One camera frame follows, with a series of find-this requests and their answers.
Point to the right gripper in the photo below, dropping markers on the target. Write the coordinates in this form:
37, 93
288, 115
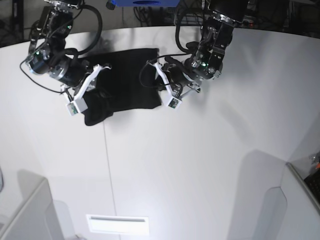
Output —
76, 78

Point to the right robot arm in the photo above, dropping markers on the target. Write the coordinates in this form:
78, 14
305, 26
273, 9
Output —
48, 54

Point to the black T-shirt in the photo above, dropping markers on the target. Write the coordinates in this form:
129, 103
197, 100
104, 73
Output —
126, 86

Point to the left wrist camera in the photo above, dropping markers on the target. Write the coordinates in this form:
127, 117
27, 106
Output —
173, 102

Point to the white left monitor stand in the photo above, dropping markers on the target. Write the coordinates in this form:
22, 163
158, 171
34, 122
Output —
35, 218

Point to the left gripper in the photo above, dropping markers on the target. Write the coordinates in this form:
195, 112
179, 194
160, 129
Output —
178, 79

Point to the black keyboard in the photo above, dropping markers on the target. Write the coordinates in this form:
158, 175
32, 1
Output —
313, 183

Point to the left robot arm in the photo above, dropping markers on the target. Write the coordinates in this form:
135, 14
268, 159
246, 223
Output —
204, 57

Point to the blue box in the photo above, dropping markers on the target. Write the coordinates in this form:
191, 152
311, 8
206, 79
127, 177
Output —
146, 3

